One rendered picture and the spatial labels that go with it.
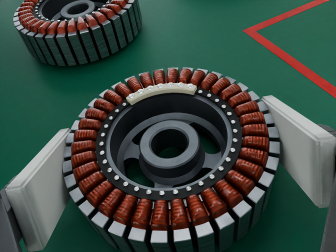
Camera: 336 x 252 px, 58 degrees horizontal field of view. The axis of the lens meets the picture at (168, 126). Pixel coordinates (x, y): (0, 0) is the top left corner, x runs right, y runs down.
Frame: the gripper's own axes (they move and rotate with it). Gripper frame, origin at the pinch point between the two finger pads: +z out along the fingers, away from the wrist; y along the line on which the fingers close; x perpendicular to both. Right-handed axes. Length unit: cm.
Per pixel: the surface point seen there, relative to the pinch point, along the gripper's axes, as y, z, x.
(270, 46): 9.2, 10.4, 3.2
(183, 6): 3.2, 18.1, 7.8
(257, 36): 8.7, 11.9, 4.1
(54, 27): -7.8, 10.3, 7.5
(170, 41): 1.2, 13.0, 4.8
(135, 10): -1.4, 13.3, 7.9
